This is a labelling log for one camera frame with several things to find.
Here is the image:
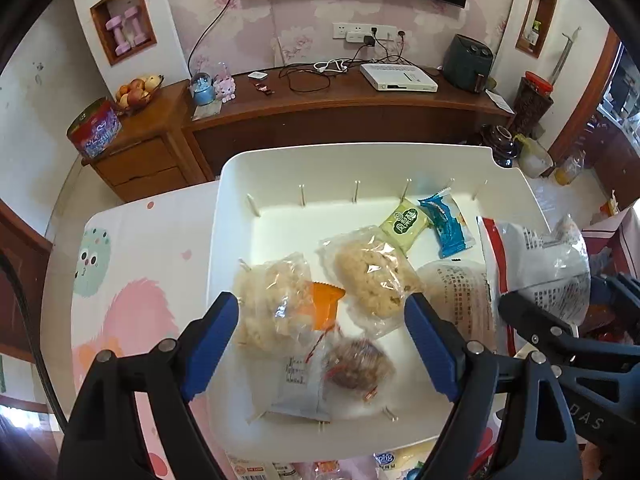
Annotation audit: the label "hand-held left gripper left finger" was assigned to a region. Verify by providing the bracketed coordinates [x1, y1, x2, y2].
[57, 291, 240, 480]

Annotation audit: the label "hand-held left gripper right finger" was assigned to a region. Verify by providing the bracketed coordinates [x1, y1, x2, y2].
[404, 292, 583, 480]

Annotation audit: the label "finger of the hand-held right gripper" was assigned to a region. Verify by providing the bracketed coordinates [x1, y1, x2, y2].
[500, 291, 640, 381]
[589, 272, 640, 311]

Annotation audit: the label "red and white packet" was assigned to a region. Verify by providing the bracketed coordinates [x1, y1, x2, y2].
[475, 212, 592, 356]

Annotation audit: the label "large clear packet brown biscuits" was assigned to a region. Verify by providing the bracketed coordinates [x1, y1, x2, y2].
[415, 260, 501, 356]

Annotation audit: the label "clear packet pale puffed rice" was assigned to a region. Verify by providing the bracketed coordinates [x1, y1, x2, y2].
[234, 252, 321, 358]

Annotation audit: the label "clear packet dark nut cake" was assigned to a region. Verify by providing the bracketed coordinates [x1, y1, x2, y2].
[320, 335, 398, 418]

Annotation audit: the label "clear packet yellow rice cake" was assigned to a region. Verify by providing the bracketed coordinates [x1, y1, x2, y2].
[317, 225, 426, 341]

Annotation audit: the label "orange and white long packet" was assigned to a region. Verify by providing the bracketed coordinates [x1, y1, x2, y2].
[270, 280, 348, 423]

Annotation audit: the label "blue foil snack packet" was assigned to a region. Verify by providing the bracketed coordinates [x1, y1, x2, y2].
[417, 187, 478, 259]

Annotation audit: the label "green snack packet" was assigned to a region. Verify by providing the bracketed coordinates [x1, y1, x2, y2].
[378, 197, 433, 256]

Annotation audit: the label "white plastic storage box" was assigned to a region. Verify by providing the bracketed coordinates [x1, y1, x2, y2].
[206, 144, 553, 463]

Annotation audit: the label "red and white cloth cover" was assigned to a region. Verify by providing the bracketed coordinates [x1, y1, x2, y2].
[580, 205, 640, 281]

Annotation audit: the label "white packet round blue label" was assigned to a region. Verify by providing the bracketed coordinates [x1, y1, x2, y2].
[372, 442, 441, 480]

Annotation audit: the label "plastic bottle orange liquid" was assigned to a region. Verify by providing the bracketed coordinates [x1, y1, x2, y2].
[552, 150, 586, 187]

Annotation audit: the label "barcode label snack packet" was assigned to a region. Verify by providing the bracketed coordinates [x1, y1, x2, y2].
[225, 452, 281, 480]

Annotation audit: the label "wooden display cabinet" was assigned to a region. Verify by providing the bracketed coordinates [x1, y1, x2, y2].
[575, 27, 640, 201]

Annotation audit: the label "dark brown ceramic pot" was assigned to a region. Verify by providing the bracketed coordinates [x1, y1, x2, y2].
[480, 124, 521, 168]

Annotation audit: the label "wooden drawer cabinet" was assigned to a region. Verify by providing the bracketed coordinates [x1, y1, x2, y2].
[80, 80, 221, 203]

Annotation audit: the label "wooden door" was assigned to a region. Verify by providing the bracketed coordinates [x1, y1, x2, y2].
[0, 195, 56, 366]

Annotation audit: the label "dark jar with red lid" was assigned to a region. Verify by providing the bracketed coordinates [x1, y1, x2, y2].
[512, 71, 555, 138]

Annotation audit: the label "paper sheet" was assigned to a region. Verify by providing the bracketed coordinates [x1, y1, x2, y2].
[485, 89, 516, 115]

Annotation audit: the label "red round tin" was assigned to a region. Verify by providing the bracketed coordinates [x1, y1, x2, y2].
[66, 97, 123, 158]

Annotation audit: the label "wooden television cabinet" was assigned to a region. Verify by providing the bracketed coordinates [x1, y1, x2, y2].
[180, 62, 516, 183]

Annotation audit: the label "blue snow globe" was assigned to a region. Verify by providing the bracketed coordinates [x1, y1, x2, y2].
[190, 72, 216, 107]

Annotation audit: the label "dark green air fryer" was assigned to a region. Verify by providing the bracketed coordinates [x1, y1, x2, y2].
[442, 34, 493, 95]

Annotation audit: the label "pink toy figure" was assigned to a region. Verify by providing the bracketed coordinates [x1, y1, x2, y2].
[214, 62, 237, 103]

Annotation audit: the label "fruit bowl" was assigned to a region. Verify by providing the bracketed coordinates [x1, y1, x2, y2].
[115, 74, 165, 113]

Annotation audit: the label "white set-top box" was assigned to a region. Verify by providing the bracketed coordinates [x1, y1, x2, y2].
[360, 62, 439, 93]

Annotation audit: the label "white power strip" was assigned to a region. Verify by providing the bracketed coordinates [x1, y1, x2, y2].
[332, 22, 398, 43]

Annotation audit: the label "pink dumbbell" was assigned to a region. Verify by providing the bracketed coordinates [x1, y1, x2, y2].
[105, 16, 130, 56]
[124, 6, 148, 46]

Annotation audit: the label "mop handle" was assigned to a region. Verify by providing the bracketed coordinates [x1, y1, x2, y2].
[550, 32, 583, 86]

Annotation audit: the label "black charger cable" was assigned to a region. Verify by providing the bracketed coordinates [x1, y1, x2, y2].
[277, 35, 406, 95]

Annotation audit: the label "black television cable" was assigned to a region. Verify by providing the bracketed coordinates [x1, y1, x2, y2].
[187, 0, 246, 78]

